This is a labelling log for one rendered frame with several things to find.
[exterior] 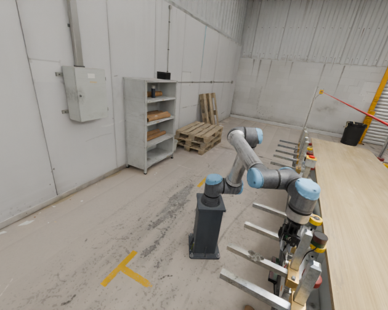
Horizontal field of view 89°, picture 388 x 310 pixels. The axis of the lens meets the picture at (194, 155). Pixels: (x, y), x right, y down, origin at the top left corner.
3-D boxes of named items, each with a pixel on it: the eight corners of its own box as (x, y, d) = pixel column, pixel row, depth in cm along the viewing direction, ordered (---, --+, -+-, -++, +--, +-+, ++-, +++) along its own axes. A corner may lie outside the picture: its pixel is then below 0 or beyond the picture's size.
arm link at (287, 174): (273, 164, 93) (286, 178, 82) (295, 166, 94) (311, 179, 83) (268, 181, 97) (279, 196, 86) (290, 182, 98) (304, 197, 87)
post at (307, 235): (277, 297, 109) (305, 232, 90) (278, 291, 112) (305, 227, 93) (284, 301, 108) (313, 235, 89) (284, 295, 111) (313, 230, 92)
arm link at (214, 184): (202, 187, 192) (205, 171, 185) (220, 188, 194) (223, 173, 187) (204, 197, 178) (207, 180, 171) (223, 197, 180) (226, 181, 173)
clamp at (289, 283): (284, 285, 96) (287, 278, 94) (286, 264, 107) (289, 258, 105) (297, 291, 94) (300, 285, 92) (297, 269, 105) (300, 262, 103)
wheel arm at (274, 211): (251, 207, 151) (252, 203, 150) (252, 205, 154) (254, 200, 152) (315, 230, 134) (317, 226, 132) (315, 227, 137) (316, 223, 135)
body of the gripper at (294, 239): (278, 242, 86) (286, 221, 81) (280, 230, 93) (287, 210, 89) (297, 250, 83) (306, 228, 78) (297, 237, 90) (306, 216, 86)
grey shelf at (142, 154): (125, 167, 359) (122, 77, 298) (156, 152, 434) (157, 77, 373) (145, 174, 342) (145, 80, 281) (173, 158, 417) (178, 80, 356)
